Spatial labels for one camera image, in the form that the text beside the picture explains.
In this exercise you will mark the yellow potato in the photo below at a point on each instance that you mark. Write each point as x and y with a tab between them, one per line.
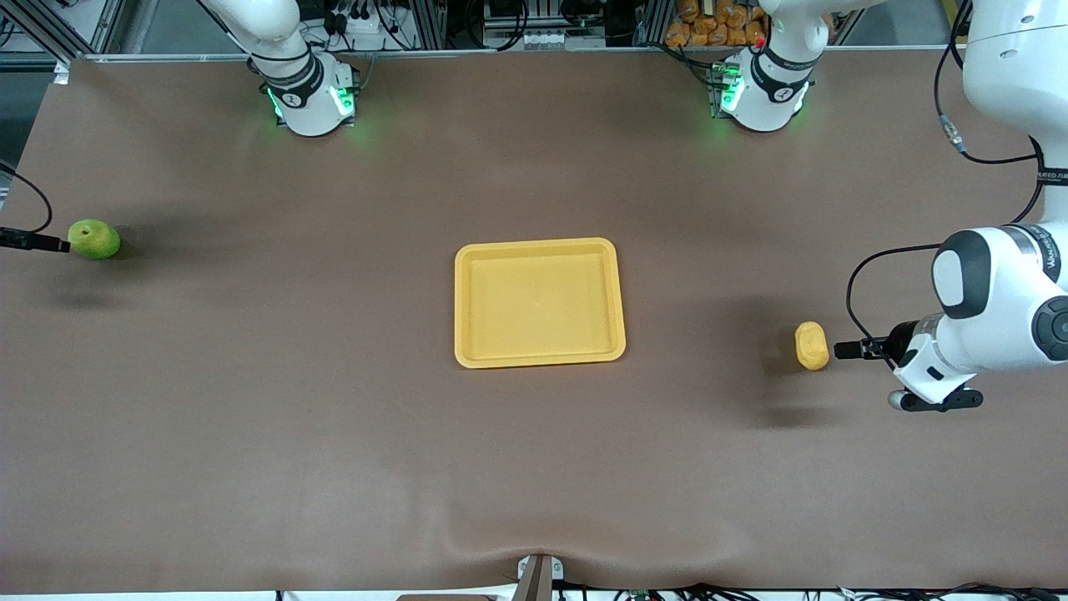
812	346

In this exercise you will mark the green apple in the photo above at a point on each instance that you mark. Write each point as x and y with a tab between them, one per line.
93	240

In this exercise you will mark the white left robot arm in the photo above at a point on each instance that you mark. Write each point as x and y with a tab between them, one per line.
1001	67

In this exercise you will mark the yellow rectangular plastic tray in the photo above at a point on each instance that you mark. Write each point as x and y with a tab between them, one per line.
538	305

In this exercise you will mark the bag of orange items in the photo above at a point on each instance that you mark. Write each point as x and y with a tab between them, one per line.
717	23

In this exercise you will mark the table cover mat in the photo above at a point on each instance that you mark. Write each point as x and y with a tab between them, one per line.
334	434

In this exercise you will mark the white power strip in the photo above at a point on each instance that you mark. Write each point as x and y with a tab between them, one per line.
367	23

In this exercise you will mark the aluminium frame post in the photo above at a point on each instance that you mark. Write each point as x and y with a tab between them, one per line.
58	33

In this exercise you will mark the aluminium table edge rail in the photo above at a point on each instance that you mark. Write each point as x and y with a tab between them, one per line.
517	53

